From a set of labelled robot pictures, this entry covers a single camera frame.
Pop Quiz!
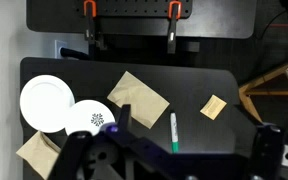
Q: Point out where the tan cloth napkin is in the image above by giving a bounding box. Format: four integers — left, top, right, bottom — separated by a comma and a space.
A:
15, 130, 62, 180
106, 70, 171, 130

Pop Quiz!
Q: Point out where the yellow sticky note pad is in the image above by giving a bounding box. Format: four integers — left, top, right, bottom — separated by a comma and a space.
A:
199, 94, 228, 121

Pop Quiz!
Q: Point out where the orange black bar clamp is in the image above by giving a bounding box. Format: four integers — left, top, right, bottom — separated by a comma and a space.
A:
166, 0, 183, 55
83, 0, 107, 51

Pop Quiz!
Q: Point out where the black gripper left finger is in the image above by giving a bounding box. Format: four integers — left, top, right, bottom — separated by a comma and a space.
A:
47, 130, 94, 180

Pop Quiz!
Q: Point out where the wooden easel frame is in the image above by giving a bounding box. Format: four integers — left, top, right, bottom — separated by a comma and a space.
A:
238, 55, 288, 123

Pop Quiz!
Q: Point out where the white bowl with snowflake print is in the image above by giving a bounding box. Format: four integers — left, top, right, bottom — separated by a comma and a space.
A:
64, 99, 116, 137

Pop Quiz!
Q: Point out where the tan cloth napkin bottom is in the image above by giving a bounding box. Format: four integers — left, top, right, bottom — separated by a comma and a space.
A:
15, 130, 62, 180

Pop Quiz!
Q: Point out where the black perforated board table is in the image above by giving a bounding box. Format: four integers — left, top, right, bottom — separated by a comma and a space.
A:
26, 0, 258, 39

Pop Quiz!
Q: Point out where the white wall outlet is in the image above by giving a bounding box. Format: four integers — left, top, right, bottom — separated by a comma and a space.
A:
54, 39, 68, 60

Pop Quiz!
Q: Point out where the green marker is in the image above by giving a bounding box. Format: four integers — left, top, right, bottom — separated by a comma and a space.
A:
169, 111, 180, 154

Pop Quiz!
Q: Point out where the black power plug cable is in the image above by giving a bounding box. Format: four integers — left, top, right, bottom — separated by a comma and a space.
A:
60, 47, 92, 61

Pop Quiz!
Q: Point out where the tan cloth napkin left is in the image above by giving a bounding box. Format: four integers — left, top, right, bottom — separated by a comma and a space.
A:
106, 70, 171, 130

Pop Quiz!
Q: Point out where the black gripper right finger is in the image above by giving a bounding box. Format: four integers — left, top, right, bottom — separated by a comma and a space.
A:
248, 122, 286, 180

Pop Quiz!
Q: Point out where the white flat plate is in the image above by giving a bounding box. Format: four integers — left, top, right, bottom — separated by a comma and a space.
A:
19, 74, 76, 134

